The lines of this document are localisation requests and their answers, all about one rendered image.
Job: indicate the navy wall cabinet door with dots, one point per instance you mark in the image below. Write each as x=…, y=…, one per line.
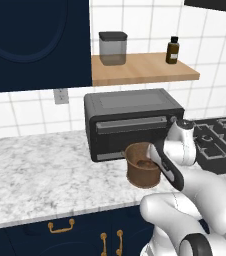
x=35, y=43

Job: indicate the navy base cabinet door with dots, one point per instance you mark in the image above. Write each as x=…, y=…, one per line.
x=81, y=248
x=133, y=233

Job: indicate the black toaster oven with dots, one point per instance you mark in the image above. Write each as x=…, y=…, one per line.
x=125, y=110

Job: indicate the brown bottle with black cap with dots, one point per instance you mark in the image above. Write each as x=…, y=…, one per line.
x=172, y=51

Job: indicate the navy drawer front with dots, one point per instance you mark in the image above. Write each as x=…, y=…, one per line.
x=31, y=233

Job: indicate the black range hood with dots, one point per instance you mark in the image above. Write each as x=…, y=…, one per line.
x=218, y=4

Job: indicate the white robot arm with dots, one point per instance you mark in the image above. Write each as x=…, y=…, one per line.
x=201, y=196

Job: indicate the wooden wall shelf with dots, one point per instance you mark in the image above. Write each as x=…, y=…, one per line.
x=141, y=71

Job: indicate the grey jar with black lid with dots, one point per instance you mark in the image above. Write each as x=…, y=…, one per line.
x=113, y=50

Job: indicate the black gas hob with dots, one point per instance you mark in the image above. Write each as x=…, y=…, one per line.
x=218, y=150

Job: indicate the grey wall outlet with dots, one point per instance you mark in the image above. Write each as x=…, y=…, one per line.
x=61, y=96

